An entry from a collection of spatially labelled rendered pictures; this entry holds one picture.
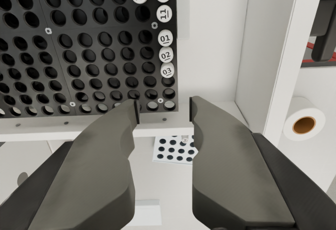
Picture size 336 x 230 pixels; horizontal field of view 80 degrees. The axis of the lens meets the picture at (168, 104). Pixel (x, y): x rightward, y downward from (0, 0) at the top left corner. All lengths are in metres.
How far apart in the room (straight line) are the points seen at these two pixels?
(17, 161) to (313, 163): 0.57
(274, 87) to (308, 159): 0.37
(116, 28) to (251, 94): 0.15
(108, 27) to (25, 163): 0.27
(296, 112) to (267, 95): 0.19
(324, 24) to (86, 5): 0.19
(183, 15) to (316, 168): 0.46
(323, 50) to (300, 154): 0.34
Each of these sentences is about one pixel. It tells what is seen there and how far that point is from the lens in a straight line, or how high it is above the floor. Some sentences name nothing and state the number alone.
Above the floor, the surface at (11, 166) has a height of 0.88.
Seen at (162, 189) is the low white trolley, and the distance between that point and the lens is 0.54.
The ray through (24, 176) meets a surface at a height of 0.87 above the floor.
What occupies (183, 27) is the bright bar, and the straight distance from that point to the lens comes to 0.24.
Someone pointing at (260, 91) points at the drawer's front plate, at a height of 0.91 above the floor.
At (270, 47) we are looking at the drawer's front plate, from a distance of 0.20.
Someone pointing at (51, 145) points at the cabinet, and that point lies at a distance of 0.45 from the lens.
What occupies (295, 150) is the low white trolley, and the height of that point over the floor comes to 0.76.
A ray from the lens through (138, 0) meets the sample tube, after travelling 0.17.
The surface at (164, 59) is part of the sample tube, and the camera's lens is 0.18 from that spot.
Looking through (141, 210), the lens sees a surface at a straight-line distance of 0.58.
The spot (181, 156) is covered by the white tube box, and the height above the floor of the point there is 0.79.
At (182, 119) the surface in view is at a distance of 0.25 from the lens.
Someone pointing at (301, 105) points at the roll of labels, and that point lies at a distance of 0.41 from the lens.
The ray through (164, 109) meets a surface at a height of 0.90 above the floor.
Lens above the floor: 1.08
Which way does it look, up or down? 60 degrees down
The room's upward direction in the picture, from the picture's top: 179 degrees counter-clockwise
